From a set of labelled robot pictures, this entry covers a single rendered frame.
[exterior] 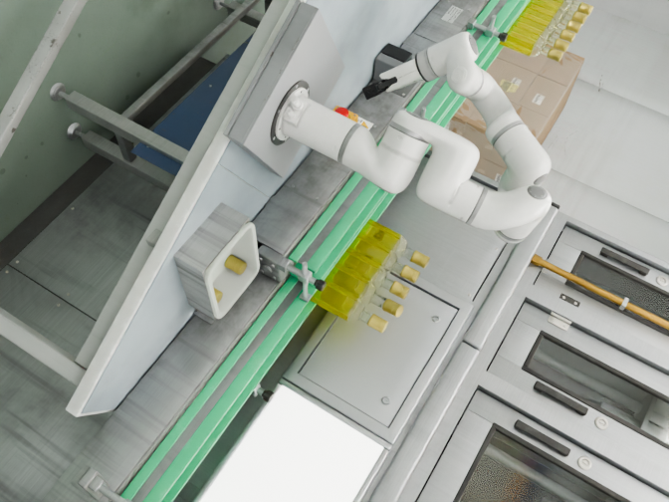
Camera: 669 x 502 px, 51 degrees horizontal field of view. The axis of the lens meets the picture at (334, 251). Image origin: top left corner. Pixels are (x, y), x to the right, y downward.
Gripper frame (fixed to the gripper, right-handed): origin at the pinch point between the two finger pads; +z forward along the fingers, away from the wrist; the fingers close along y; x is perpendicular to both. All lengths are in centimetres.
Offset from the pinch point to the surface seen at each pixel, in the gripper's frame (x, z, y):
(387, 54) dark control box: -8.2, 2.9, -25.4
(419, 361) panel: 71, 12, 11
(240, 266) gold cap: 26, 33, 38
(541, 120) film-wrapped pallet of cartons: 64, 59, -388
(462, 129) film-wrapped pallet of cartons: 47, 112, -364
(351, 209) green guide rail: 25.8, 13.6, 9.8
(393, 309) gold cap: 53, 10, 16
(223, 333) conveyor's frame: 39, 41, 44
